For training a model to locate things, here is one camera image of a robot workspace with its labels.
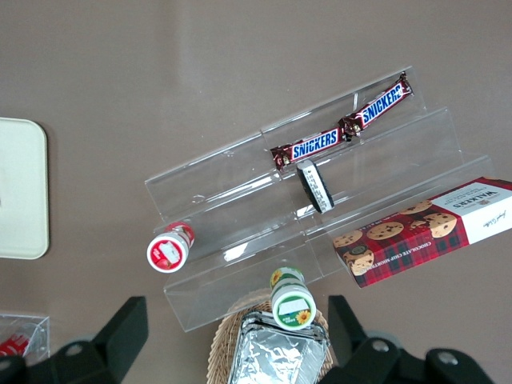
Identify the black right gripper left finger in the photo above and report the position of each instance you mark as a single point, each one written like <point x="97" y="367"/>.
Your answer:
<point x="108" y="344"/>

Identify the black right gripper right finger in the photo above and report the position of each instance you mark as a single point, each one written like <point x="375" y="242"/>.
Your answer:
<point x="372" y="360"/>

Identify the Snickers chocolate bar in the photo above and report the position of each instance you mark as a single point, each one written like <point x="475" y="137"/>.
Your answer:
<point x="380" y="105"/>
<point x="314" y="146"/>

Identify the clear acrylic tiered display stand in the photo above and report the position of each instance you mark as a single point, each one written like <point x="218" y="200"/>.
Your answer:
<point x="248" y="224"/>

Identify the woven wicker basket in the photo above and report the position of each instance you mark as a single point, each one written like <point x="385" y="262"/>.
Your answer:
<point x="222" y="348"/>

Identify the clear plastic box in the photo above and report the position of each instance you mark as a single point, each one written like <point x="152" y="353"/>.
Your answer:
<point x="38" y="332"/>

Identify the Walkers red tartan cookie box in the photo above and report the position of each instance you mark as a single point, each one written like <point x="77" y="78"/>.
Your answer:
<point x="420" y="236"/>

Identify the black and white small pack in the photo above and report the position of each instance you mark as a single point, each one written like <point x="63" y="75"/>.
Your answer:
<point x="316" y="186"/>

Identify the red can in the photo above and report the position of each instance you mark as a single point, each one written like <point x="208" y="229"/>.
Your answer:
<point x="14" y="345"/>

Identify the green-lid sunflower drink bottle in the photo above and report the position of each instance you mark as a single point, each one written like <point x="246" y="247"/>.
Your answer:
<point x="293" y="308"/>

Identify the red-lid white drink bottle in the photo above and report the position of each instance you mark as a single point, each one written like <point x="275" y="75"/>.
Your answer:
<point x="167" y="252"/>

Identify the cream plastic tray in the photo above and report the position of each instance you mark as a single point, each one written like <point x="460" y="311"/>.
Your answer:
<point x="22" y="188"/>

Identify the foil-wrapped triangular sandwich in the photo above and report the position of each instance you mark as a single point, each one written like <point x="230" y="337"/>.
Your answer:
<point x="272" y="356"/>

